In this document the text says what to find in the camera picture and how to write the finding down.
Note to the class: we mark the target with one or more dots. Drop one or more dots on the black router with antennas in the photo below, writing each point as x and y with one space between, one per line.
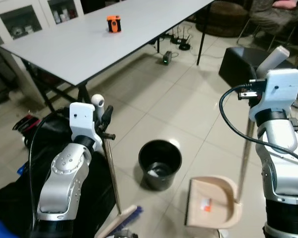
183 44

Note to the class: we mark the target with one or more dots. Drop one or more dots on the black box stool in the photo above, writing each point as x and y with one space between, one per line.
238 64

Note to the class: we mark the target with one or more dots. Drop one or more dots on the black round waste bin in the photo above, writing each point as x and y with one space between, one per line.
161 154

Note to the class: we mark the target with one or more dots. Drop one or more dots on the seated person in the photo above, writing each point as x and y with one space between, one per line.
273 15

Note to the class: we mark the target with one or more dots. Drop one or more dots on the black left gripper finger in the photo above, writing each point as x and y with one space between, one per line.
108 115

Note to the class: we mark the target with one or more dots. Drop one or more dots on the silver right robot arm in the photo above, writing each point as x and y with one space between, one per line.
283 163

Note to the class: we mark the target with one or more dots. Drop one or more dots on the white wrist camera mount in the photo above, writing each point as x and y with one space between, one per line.
82 121
280 89

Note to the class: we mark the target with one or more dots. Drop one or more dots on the blue cloth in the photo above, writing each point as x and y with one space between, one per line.
2 229

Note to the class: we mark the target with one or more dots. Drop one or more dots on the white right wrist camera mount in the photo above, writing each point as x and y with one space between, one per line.
280 89

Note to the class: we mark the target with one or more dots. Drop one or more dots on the orange black small device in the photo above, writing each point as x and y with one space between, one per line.
114 24

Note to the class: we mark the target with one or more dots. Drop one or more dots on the dark brown round seat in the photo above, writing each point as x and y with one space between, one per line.
223 20

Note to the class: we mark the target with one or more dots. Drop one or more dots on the grey table with black legs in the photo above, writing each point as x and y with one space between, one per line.
89 44

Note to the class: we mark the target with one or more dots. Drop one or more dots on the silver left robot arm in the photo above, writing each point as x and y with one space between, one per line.
64 173

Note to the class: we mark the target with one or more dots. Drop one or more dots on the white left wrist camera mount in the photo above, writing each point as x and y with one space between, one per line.
82 121

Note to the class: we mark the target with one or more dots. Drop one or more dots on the small device with green light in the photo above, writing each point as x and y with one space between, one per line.
167 58

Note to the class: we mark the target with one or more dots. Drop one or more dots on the white glass door cabinet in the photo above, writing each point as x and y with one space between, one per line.
20 20

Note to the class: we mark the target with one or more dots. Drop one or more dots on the orange white scrap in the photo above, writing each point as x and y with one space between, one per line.
206 204

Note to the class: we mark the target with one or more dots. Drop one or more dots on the white crumpled paper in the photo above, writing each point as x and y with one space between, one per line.
154 173

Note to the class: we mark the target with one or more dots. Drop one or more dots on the red black item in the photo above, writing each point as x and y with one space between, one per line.
26 124

